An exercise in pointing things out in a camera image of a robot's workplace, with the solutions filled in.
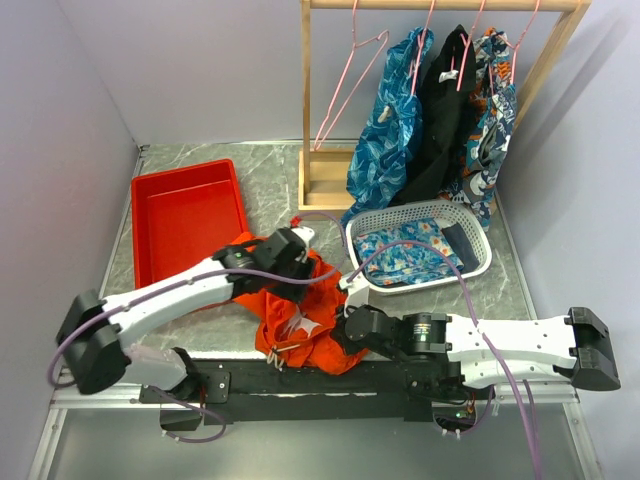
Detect black base bar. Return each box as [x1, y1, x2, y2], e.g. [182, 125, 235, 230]
[139, 359, 492, 425]

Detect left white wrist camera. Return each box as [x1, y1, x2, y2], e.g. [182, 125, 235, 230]
[290, 215, 316, 250]

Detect orange blue patterned shorts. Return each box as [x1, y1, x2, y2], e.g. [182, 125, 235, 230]
[440, 27, 518, 231]

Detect wooden clothes rack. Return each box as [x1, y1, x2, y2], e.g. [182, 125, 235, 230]
[298, 1, 591, 214]

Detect dark blue cloth in basket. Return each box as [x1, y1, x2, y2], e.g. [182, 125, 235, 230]
[441, 223, 479, 274]

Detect floral shorts in basket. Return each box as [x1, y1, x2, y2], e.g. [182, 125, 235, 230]
[353, 218, 467, 287]

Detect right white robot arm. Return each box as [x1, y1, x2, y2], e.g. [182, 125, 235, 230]
[331, 305, 621, 399]

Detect white plastic basket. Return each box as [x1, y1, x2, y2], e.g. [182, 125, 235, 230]
[346, 200, 492, 295]

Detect red plastic tray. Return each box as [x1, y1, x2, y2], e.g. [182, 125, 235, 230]
[131, 159, 249, 288]

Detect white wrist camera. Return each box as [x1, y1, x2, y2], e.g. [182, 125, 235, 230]
[290, 215, 316, 250]
[338, 272, 370, 311]

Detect pink hanger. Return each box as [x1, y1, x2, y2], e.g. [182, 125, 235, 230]
[310, 0, 391, 151]
[456, 0, 486, 92]
[410, 0, 437, 95]
[500, 0, 541, 85]

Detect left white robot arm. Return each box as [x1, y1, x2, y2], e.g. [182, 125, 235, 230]
[56, 227, 315, 402]

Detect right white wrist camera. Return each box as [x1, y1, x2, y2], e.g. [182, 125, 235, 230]
[338, 272, 370, 311]

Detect aluminium rail frame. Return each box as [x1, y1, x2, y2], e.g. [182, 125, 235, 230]
[27, 144, 206, 480]

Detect blue patterned shorts hanging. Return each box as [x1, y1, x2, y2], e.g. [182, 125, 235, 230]
[341, 28, 434, 224]

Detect black shorts hanging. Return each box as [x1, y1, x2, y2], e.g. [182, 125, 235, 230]
[390, 25, 475, 206]

